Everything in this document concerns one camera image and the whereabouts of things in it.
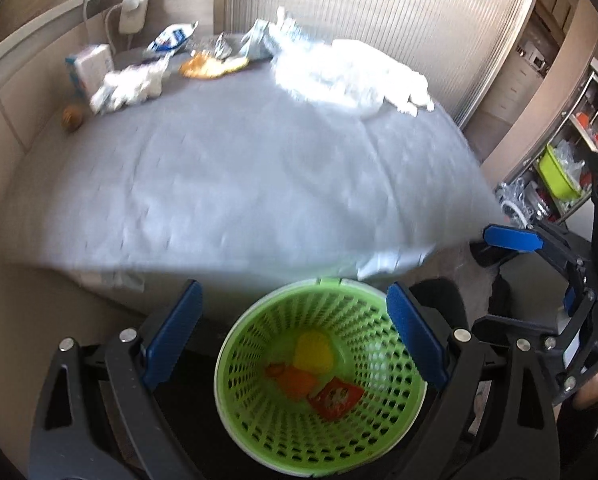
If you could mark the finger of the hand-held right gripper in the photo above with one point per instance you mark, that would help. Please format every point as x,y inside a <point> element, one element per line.
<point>576,330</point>
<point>514,239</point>

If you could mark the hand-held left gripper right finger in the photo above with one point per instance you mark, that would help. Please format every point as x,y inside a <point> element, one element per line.
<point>416,340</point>

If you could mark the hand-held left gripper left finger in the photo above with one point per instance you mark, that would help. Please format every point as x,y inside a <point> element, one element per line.
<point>174,332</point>

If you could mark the green plastic mesh basket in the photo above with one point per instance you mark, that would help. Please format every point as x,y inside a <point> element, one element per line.
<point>259,410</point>

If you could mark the blue white wipes packet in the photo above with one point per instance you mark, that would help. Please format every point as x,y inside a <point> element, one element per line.
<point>171,39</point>

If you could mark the person's right hand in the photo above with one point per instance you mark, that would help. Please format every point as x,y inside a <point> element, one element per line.
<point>594,390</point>

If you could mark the green plastic bin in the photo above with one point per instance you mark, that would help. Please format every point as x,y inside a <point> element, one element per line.
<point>559,175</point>

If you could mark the red wrapper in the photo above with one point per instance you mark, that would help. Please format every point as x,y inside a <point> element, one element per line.
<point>336,396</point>

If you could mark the metal storage shelf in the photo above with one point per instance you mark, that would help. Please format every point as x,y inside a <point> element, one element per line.
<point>579,125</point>

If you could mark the yellow wrapper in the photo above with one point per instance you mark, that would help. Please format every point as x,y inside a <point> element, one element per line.
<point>315,352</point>

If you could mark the orange wrapper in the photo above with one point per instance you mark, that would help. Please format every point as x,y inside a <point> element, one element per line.
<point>294,382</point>

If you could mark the grey table cloth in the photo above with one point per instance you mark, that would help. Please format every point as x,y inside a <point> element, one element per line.
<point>229,185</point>

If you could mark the white plastic bag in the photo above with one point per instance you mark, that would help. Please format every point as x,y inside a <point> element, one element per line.
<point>349,75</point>

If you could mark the brown nut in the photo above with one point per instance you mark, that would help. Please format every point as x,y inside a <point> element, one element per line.
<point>72,118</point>

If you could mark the crumpled white tissue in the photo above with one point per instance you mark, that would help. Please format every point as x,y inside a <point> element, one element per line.
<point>126,85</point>

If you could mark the orange yellow snack packet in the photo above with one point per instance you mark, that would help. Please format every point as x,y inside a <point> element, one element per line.
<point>204,66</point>

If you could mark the ribbed translucent panel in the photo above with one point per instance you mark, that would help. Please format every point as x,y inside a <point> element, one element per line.
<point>379,5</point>

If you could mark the white blue carton box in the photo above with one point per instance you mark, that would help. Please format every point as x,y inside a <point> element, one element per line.
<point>91,65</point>

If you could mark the silver foil blister pack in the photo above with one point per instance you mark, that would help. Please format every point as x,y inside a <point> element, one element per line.
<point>224,46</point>

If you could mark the crumpled white blue wrapper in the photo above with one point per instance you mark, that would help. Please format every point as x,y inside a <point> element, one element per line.
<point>269,35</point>

